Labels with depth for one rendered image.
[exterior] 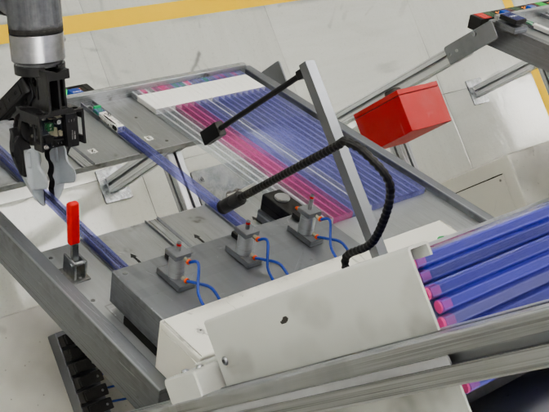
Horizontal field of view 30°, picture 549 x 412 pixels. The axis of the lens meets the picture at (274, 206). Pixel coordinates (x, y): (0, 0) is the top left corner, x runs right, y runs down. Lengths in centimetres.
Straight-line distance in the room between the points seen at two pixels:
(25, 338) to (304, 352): 93
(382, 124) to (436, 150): 112
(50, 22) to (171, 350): 50
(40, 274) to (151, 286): 18
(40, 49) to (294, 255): 45
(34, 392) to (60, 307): 44
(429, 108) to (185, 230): 88
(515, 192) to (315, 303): 176
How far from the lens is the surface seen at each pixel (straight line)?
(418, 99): 223
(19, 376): 179
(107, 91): 187
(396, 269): 81
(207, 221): 154
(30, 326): 181
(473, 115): 354
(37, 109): 149
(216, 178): 280
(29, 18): 144
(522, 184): 263
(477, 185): 271
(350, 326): 88
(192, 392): 107
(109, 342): 128
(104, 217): 262
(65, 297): 135
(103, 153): 170
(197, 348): 117
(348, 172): 127
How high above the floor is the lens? 229
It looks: 52 degrees down
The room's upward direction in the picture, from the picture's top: 63 degrees clockwise
